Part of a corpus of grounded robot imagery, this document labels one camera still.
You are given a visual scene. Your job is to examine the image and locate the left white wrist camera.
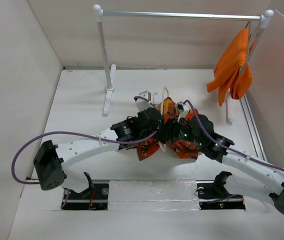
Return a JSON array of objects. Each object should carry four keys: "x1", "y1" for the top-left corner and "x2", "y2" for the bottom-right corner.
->
[{"x1": 134, "y1": 90, "x2": 153, "y2": 112}]

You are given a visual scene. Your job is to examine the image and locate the white hanger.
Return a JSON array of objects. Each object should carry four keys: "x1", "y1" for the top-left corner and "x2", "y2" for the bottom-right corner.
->
[{"x1": 153, "y1": 86, "x2": 171, "y2": 153}]

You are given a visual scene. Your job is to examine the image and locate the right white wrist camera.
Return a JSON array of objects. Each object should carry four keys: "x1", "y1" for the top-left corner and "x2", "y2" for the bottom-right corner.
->
[{"x1": 175, "y1": 101, "x2": 190, "y2": 122}]

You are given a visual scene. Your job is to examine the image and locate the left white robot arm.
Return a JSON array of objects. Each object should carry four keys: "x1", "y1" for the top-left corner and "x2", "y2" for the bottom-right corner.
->
[{"x1": 33, "y1": 107, "x2": 164, "y2": 199}]

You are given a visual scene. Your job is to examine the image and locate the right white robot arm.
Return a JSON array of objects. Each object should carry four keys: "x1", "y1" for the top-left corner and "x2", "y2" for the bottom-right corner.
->
[{"x1": 167, "y1": 114, "x2": 284, "y2": 215}]

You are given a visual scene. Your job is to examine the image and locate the white metal clothes rack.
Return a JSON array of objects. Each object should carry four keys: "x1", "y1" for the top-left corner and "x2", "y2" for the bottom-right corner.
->
[{"x1": 93, "y1": 4, "x2": 274, "y2": 117}]

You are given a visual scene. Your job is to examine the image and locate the grey hanger holding cloth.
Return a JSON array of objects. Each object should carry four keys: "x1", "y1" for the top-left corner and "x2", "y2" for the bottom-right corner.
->
[{"x1": 239, "y1": 21, "x2": 262, "y2": 75}]

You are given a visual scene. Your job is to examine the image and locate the orange cloth on hanger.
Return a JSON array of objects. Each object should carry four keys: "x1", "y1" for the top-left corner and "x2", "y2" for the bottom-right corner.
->
[{"x1": 207, "y1": 28, "x2": 253, "y2": 106}]

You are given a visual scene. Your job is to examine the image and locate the white foam block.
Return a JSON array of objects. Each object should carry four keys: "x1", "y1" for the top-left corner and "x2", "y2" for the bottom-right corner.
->
[{"x1": 108, "y1": 179, "x2": 199, "y2": 212}]

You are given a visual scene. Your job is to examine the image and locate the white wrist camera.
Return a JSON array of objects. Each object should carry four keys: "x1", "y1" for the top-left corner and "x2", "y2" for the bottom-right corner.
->
[
  {"x1": 134, "y1": 90, "x2": 153, "y2": 112},
  {"x1": 175, "y1": 101, "x2": 190, "y2": 122}
]

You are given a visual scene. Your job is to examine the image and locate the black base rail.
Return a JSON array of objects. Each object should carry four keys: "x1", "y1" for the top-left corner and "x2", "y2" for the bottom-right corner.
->
[{"x1": 61, "y1": 180, "x2": 245, "y2": 211}]

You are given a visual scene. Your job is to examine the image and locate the orange camouflage trousers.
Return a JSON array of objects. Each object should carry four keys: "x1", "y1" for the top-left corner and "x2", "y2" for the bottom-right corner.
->
[{"x1": 111, "y1": 97, "x2": 202, "y2": 161}]

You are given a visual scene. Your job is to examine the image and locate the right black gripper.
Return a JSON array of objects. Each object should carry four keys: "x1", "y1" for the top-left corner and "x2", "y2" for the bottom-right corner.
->
[{"x1": 151, "y1": 114, "x2": 204, "y2": 146}]

